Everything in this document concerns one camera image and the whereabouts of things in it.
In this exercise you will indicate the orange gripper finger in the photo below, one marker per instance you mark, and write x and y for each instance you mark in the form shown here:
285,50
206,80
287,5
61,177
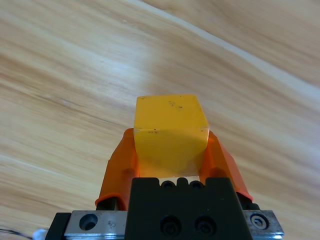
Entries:
115,175
220,162

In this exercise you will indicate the yellow wooden cube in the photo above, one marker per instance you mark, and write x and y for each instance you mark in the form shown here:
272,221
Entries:
170,130

